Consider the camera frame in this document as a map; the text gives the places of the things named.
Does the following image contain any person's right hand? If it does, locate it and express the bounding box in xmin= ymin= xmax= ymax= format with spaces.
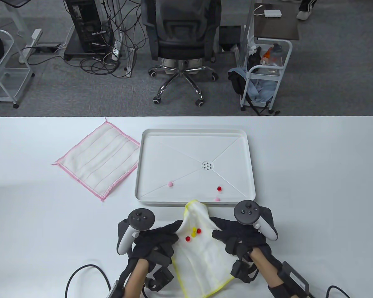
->
xmin=210 ymin=216 xmax=272 ymax=261

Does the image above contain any person's left hand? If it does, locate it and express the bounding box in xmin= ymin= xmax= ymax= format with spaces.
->
xmin=129 ymin=220 xmax=184 ymax=267

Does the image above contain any yellow-edged white dish cloth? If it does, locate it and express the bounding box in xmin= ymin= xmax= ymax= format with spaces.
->
xmin=171 ymin=200 xmax=237 ymax=296

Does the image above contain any pink-edged white dish cloth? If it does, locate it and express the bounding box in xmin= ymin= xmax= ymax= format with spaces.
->
xmin=51 ymin=117 xmax=141 ymax=202

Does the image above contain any person's left forearm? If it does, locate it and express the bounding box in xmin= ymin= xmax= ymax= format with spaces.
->
xmin=123 ymin=258 xmax=150 ymax=298

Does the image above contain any person's right forearm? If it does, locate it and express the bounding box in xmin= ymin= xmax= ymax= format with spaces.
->
xmin=250 ymin=248 xmax=283 ymax=287

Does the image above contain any blue cloth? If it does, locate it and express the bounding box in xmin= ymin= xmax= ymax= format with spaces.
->
xmin=236 ymin=67 xmax=275 ymax=103

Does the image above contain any grey white hand controller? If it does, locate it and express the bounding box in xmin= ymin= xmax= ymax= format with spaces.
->
xmin=234 ymin=200 xmax=279 ymax=241
xmin=117 ymin=209 xmax=156 ymax=255

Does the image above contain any black labelled wrist module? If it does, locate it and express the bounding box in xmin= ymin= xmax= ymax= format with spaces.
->
xmin=107 ymin=279 xmax=125 ymax=298
xmin=280 ymin=261 xmax=310 ymax=295

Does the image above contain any white rectangular tray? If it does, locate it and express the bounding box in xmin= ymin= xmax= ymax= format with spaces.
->
xmin=135 ymin=129 xmax=256 ymax=208

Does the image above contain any white cart with bottles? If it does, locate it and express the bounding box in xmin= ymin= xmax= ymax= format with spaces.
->
xmin=239 ymin=39 xmax=293 ymax=112

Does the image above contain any white shoe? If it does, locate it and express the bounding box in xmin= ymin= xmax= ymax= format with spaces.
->
xmin=162 ymin=58 xmax=178 ymax=74
xmin=186 ymin=58 xmax=204 ymax=73

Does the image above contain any orange bottle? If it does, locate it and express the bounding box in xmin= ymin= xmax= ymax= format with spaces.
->
xmin=260 ymin=47 xmax=274 ymax=65

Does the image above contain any clear bottle with grey cap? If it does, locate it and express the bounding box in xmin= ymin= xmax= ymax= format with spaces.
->
xmin=269 ymin=43 xmax=283 ymax=75

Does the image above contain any white power strip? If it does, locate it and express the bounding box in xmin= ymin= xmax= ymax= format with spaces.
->
xmin=111 ymin=40 xmax=122 ymax=61

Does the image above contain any black box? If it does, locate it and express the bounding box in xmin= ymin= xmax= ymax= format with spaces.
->
xmin=219 ymin=25 xmax=241 ymax=52

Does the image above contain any black wheeled platform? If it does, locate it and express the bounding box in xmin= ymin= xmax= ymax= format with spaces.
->
xmin=64 ymin=42 xmax=118 ymax=61

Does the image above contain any black mesh office chair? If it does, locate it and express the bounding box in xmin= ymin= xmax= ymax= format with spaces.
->
xmin=140 ymin=0 xmax=222 ymax=107

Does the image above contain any brown side table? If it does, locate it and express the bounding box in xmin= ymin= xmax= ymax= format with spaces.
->
xmin=254 ymin=3 xmax=300 ymax=41

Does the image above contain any dark floor socket box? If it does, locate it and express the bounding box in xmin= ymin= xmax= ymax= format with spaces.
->
xmin=34 ymin=43 xmax=61 ymax=53

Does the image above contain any white cart with black bag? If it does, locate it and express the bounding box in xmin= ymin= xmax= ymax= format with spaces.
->
xmin=0 ymin=29 xmax=36 ymax=109

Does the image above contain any black computer tower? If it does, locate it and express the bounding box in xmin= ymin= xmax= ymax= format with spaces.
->
xmin=65 ymin=0 xmax=115 ymax=53

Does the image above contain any white desk foot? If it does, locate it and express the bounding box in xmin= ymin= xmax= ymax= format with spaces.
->
xmin=5 ymin=0 xmax=43 ymax=64

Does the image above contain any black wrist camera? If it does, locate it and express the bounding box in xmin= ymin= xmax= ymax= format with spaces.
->
xmin=231 ymin=259 xmax=258 ymax=283
xmin=148 ymin=248 xmax=174 ymax=291

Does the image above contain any black wrist strap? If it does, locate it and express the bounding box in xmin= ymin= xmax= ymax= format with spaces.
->
xmin=267 ymin=278 xmax=299 ymax=298

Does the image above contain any black glove cable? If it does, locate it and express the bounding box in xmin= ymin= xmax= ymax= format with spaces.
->
xmin=308 ymin=285 xmax=350 ymax=298
xmin=65 ymin=264 xmax=112 ymax=298

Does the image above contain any black strap bag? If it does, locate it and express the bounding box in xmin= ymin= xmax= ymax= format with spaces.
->
xmin=228 ymin=70 xmax=247 ymax=97

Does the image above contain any white desk leg frame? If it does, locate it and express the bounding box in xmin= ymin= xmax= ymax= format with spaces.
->
xmin=112 ymin=0 xmax=137 ymax=78

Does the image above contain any tangle of black cables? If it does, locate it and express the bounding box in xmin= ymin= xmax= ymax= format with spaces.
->
xmin=65 ymin=0 xmax=143 ymax=78

